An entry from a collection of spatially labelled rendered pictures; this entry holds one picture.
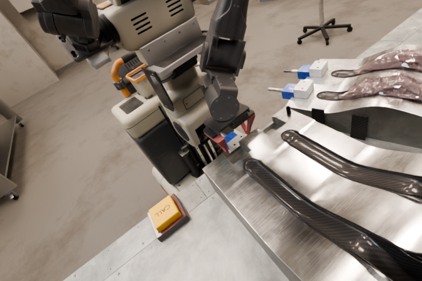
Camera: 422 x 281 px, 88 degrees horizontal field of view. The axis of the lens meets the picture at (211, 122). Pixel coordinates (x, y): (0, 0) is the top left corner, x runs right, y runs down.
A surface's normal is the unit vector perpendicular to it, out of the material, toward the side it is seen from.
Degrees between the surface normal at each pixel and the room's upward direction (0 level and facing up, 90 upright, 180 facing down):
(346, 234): 27
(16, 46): 90
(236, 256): 0
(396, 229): 17
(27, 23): 90
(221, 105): 89
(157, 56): 90
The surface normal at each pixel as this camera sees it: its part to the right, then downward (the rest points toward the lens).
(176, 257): -0.34, -0.73
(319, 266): -0.53, -0.83
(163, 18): 0.64, 0.41
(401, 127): -0.61, 0.64
